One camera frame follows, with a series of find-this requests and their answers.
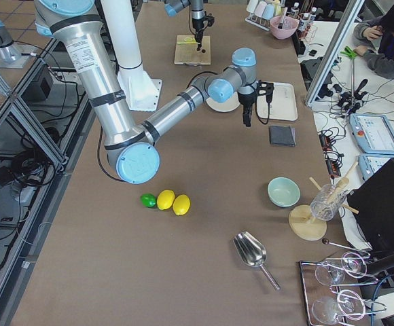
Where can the blue teach pendant lower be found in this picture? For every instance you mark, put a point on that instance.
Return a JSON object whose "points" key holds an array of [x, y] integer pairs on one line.
{"points": [[370, 163]]}

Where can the cream rabbit tray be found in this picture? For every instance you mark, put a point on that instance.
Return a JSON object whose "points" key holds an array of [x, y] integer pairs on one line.
{"points": [[283, 106]]}

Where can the yellow lemon outer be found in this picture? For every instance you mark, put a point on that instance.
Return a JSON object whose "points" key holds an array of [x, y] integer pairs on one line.
{"points": [[181, 205]]}

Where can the blue teach pendant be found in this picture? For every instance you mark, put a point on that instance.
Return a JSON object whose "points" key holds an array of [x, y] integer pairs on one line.
{"points": [[370, 163], [373, 133]]}

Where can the pink bowl with ice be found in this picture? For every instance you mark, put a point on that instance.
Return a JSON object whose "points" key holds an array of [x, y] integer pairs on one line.
{"points": [[289, 27]]}

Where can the wine glass rack tray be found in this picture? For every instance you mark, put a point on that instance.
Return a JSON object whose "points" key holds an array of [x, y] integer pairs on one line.
{"points": [[332, 290]]}

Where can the yellow lemon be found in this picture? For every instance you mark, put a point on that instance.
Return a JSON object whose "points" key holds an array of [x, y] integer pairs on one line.
{"points": [[165, 199], [181, 205]]}

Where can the grey folded cloth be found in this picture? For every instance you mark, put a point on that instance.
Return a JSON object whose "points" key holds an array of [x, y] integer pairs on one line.
{"points": [[282, 135]]}

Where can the metal scoop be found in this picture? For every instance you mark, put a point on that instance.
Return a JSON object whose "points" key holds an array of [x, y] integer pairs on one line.
{"points": [[253, 253]]}

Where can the yellow lemon middle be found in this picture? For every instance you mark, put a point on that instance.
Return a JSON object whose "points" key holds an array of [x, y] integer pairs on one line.
{"points": [[165, 199]]}

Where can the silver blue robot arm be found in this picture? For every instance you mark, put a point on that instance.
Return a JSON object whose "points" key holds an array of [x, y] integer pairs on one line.
{"points": [[183, 5], [103, 46]]}

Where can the wooden cup stand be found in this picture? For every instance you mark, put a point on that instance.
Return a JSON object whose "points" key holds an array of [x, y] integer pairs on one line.
{"points": [[305, 225]]}

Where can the green lime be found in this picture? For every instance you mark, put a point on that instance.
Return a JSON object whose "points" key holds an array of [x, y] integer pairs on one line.
{"points": [[148, 200]]}

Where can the white pedestal column base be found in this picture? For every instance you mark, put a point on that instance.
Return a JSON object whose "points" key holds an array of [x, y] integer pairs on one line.
{"points": [[142, 92]]}

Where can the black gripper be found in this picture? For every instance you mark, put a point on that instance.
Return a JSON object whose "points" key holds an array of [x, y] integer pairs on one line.
{"points": [[197, 17], [245, 100]]}

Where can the bamboo cutting board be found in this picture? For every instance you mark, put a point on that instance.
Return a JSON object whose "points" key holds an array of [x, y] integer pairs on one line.
{"points": [[187, 54]]}

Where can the person in dark hoodie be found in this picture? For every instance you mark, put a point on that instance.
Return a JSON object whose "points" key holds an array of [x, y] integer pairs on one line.
{"points": [[381, 61]]}

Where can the black monitor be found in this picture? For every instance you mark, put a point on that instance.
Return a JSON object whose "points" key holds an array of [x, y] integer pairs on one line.
{"points": [[375, 202]]}

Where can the cream round plate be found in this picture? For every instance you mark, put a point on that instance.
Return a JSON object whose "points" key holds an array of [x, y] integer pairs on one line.
{"points": [[231, 104]]}

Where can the clear textured glass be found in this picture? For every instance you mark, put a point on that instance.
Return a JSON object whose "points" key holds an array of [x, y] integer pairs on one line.
{"points": [[327, 202]]}

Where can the mint green bowl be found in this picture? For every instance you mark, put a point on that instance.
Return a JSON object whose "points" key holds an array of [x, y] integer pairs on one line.
{"points": [[283, 192]]}

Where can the aluminium frame post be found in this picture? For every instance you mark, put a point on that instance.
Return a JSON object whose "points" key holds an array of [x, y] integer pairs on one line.
{"points": [[347, 19]]}

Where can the blue teach pendant upper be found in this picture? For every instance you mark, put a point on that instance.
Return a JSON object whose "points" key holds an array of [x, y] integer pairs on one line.
{"points": [[373, 133]]}

